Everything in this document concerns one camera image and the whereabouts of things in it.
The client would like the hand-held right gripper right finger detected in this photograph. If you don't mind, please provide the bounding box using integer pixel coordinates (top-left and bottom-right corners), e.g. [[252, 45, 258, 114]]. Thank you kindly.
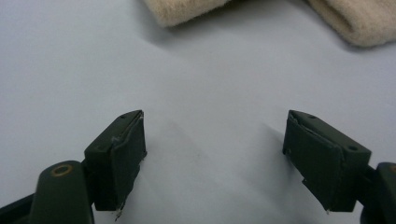
[[282, 109, 373, 214]]

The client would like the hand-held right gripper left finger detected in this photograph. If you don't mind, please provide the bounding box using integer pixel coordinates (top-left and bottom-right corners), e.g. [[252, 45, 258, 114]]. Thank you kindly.
[[83, 109, 148, 222]]

